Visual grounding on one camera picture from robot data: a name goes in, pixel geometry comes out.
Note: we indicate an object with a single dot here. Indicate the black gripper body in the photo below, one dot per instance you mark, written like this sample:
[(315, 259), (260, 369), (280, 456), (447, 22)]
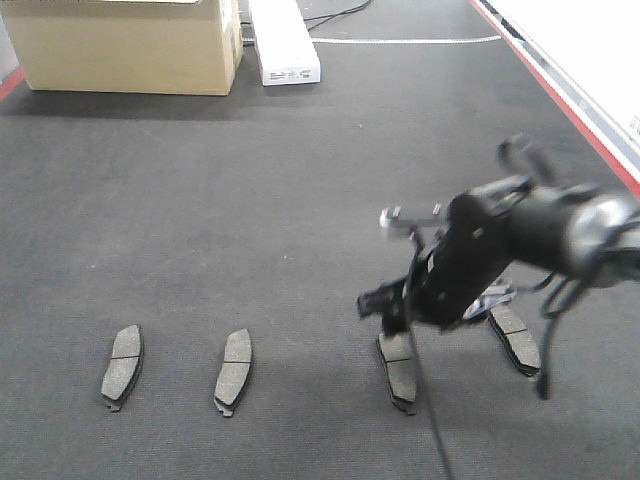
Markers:
[(473, 252)]

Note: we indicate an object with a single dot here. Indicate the cardboard box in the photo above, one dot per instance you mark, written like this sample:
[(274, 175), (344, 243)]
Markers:
[(156, 47)]

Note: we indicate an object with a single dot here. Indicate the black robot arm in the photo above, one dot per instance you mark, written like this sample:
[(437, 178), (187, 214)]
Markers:
[(586, 235)]

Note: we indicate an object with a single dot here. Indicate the black conveyor belt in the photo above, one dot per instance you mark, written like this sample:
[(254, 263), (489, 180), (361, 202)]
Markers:
[(195, 217)]

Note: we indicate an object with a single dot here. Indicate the wrist camera mount plate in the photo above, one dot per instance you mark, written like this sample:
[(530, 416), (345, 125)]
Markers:
[(398, 222)]

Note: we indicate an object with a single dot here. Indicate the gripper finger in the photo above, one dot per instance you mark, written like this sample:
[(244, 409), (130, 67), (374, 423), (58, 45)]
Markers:
[(384, 300), (393, 324)]

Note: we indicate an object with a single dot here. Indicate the second-left grey brake pad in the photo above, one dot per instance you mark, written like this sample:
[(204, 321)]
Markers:
[(234, 372)]

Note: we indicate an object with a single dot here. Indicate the long white box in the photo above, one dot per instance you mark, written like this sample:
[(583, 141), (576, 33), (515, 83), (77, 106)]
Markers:
[(284, 48)]

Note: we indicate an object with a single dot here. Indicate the white conveyor side rail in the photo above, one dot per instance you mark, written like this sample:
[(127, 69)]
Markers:
[(585, 55)]

